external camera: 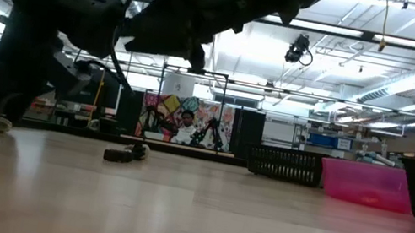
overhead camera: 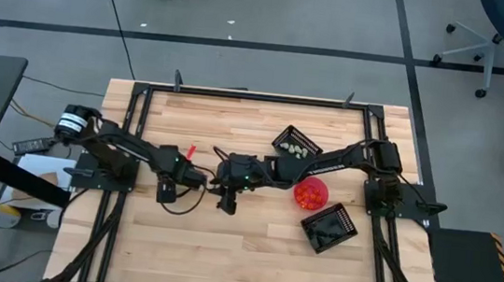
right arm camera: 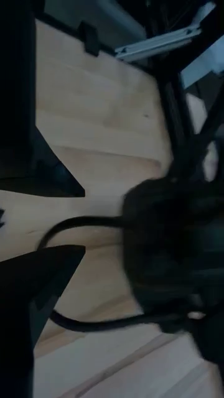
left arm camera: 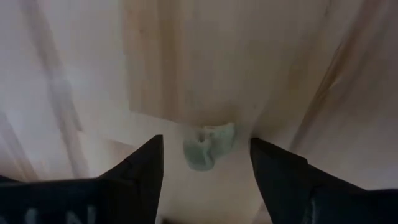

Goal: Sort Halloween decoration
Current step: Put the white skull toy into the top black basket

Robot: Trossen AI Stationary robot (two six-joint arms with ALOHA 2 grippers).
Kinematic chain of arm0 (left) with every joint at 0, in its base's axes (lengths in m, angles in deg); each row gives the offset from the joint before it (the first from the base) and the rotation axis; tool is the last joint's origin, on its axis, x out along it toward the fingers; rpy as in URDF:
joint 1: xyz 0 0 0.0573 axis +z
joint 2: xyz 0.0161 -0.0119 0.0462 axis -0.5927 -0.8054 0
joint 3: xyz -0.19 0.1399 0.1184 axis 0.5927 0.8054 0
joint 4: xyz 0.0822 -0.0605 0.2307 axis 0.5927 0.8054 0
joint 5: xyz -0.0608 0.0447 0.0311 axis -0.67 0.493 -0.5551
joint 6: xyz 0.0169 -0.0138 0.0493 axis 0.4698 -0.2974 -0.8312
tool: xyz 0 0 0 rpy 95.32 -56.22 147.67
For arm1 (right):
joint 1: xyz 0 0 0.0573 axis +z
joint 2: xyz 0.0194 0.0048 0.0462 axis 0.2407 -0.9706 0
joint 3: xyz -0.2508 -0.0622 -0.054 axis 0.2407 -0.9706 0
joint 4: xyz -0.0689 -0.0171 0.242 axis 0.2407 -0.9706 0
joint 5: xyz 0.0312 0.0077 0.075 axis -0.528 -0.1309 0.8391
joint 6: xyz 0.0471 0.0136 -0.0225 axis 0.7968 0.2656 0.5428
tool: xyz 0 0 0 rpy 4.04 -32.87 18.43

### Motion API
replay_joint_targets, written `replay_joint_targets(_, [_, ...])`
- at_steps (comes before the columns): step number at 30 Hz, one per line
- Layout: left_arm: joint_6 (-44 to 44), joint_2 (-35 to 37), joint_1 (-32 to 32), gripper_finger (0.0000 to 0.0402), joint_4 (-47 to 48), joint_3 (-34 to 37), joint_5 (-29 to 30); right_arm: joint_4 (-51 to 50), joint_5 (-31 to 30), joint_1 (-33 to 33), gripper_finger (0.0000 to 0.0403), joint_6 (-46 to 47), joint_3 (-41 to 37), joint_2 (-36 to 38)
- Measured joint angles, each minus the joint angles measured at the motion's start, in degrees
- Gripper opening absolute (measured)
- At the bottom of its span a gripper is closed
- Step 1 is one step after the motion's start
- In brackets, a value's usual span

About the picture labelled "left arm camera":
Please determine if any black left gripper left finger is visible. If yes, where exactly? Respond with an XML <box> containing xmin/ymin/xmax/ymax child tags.
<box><xmin>0</xmin><ymin>134</ymin><xmax>165</xmax><ymax>224</ymax></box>

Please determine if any small pale plastic skull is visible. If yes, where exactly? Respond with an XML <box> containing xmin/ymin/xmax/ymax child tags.
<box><xmin>182</xmin><ymin>122</ymin><xmax>237</xmax><ymax>172</ymax></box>

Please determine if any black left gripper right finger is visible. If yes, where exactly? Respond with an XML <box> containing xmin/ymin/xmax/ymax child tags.
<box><xmin>249</xmin><ymin>138</ymin><xmax>398</xmax><ymax>224</ymax></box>

